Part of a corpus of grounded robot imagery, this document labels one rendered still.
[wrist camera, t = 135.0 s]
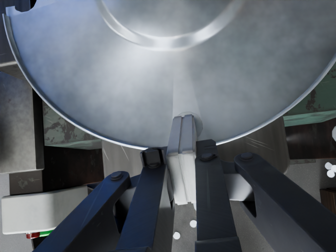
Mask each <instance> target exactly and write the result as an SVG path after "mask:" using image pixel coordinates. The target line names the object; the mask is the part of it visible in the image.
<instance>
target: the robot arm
mask: <svg viewBox="0 0 336 252"><path fill-rule="evenodd" d="M140 158H141V162H142V167H143V168H142V171H141V174H139V175H136V176H133V177H130V175H129V173H128V172H127V171H116V172H113V173H112V174H109V175H108V176H107V177H106V178H105V179H104V180H103V181H102V182H101V183H100V184H99V185H98V186H97V187H96V188H95V189H94V190H93V191H92V192H91V193H90V194H89V195H88V196H87V197H86V198H85V199H84V200H83V201H82V202H81V203H80V204H79V205H78V206H77V207H76V208H75V209H74V210H73V211H72V212H71V213H70V214H69V215H68V216H67V217H66V218H65V219H64V220H63V221H62V222H61V223H60V224H59V225H58V226H57V227H56V228H55V229H54V230H53V231H52V232H51V233H50V234H49V235H48V236H47V237H46V238H45V239H44V240H43V241H42V242H41V243H40V244H39V245H38V246H37V247H36V248H35V249H34V250H33V251H32V252H172V242H173V229H174V216H175V203H176V204H177V205H184V204H188V202H191V203H196V226H197V241H195V252H242V248H241V244H240V240H239V237H238V236H237V232H236V227H235V223H234V218H233V214H232V209H231V204H230V200H233V201H239V204H240V207H241V208H242V209H243V211H244V212H245V213H246V215H247V216H248V217H249V219H250V220H251V221H252V222H253V224H254V225H255V226H256V228H257V229H258V230H259V232H260V233H261V234H262V236H263V237H264V238H265V240H266V241H267V242H268V244H269V245H270V246H271V248H272V249H273V250H274V251H275V252H336V215H335V214H334V213H333V212H332V211H330V210H329V209H328V208H326V207H325V206H324V205H323V204H321V203H320V202H319V201H318V200H316V199H315V198H314V197H312V196H311V195H310V194H309V193H307V192H306V191H305V190H304V189H302V188H301V187H300V186H298V185H297V184H296V183H295V182H293V181H292V180H291V179H289V178H288V177H287V176H286V175H284V174H283V173H282V172H281V171H279V170H278V169H277V168H275V167H274V166H273V165H272V164H270V163H269V162H268V161H266V160H265V159H264V158H263V157H261V156H260V155H259V154H257V153H252V152H245V153H241V154H238V155H237V156H235V157H234V162H229V161H223V160H221V159H220V156H219V153H218V149H217V145H216V141H214V140H213V139H207V140H200V141H198V137H197V131H196V125H195V119H194V115H192V114H187V115H184V117H182V116H175V117H174V118H173V120H172V125H171V130H170V136H169V141H168V146H163V147H151V148H147V149H145V150H143V151H141V152H140ZM174 200H175V202H174Z"/></svg>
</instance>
